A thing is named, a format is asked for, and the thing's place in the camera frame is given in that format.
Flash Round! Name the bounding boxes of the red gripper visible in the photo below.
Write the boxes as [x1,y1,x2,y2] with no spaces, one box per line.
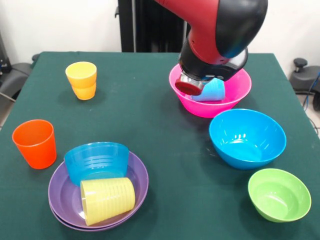
[174,79,205,97]

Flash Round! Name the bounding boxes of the blue cup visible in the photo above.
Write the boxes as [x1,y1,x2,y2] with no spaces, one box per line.
[191,77,226,103]

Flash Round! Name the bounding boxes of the purple bowl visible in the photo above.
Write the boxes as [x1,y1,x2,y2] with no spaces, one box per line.
[48,197,148,232]
[47,151,150,228]

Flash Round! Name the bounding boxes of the small blue patterned bowl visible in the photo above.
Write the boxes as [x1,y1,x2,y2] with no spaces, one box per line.
[63,141,130,186]

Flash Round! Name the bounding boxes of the pale yellow translucent cup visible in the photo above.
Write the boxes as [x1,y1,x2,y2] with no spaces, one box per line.
[79,177,136,227]

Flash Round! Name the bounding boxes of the pink bowl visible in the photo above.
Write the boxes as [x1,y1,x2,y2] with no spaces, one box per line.
[168,62,252,119]

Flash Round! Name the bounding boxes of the dark green table cloth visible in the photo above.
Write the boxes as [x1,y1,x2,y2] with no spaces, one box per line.
[0,51,320,240]

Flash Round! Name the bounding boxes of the large blue bowl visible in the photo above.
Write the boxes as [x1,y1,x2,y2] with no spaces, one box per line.
[208,108,287,171]

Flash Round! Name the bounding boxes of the amber yellow cup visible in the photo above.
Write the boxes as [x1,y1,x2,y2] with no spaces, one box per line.
[70,81,97,101]

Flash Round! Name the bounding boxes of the green bowl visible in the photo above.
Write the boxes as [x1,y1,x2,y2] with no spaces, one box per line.
[247,168,312,223]

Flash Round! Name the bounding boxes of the orange cup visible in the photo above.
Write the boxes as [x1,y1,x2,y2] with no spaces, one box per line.
[11,119,58,170]

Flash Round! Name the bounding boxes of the black pedestal leg with caster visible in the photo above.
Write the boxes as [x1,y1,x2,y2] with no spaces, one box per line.
[289,57,320,112]
[0,53,40,102]

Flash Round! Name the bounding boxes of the blue cable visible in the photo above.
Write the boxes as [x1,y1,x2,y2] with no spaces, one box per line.
[302,71,320,110]

